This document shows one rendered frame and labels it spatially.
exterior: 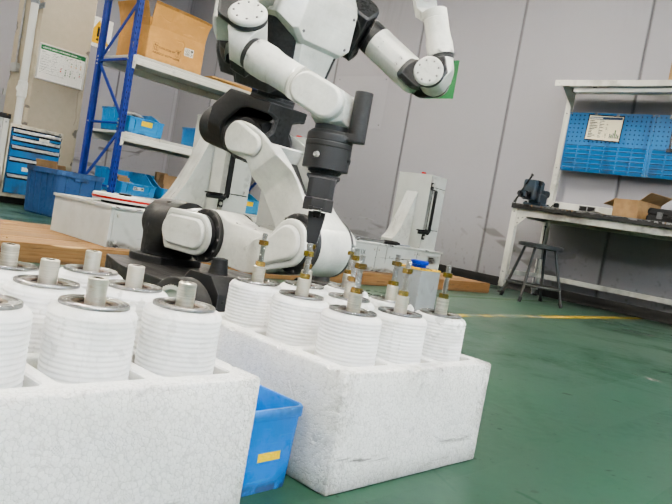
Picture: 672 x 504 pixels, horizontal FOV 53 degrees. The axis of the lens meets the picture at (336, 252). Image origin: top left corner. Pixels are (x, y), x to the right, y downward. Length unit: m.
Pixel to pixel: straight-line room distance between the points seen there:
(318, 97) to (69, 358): 0.70
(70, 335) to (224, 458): 0.24
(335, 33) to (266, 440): 1.11
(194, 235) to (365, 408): 0.93
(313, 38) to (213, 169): 1.97
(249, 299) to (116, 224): 2.03
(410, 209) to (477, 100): 2.52
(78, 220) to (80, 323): 2.66
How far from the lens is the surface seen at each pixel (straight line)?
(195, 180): 3.57
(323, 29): 1.74
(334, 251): 1.57
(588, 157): 6.38
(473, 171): 7.02
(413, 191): 4.96
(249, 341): 1.11
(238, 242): 1.75
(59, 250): 2.98
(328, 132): 1.26
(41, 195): 5.76
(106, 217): 3.18
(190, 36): 6.65
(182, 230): 1.86
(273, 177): 1.67
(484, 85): 7.19
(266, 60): 1.35
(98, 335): 0.75
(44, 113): 7.50
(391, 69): 1.89
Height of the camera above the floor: 0.39
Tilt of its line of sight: 3 degrees down
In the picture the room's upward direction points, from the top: 10 degrees clockwise
